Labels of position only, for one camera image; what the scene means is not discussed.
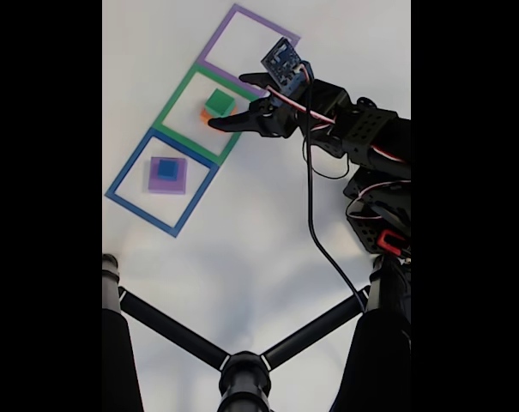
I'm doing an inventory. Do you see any green foam block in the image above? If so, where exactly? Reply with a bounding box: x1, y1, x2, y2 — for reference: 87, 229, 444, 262
204, 88, 236, 119

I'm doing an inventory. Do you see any orange foam block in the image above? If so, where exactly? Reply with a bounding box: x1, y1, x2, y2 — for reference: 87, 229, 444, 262
199, 106, 238, 126

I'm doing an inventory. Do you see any small blue cube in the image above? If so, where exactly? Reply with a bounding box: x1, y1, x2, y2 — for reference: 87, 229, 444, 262
157, 157, 179, 180

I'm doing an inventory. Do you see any purple foam block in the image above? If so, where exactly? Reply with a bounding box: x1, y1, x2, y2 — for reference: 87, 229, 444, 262
148, 156, 189, 195

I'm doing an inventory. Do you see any red clamp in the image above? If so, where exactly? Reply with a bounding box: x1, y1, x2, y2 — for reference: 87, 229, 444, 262
377, 229, 408, 254

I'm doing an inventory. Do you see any red white servo cable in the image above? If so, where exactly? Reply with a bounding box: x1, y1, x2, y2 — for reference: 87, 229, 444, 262
265, 85, 337, 125

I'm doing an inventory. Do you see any gripper camera circuit board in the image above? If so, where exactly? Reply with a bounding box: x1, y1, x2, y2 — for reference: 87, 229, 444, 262
260, 37, 315, 96

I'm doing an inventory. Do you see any purple square frame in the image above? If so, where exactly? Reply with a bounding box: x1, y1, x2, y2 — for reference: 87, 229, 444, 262
196, 3, 302, 99

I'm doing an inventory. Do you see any green square frame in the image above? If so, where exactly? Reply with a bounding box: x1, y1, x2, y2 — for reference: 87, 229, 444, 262
150, 63, 261, 167

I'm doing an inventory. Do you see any blue square frame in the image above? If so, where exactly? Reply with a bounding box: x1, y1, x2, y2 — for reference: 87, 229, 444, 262
104, 127, 220, 238

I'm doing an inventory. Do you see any black camera tripod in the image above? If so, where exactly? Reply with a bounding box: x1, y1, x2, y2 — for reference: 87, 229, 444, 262
102, 252, 412, 412

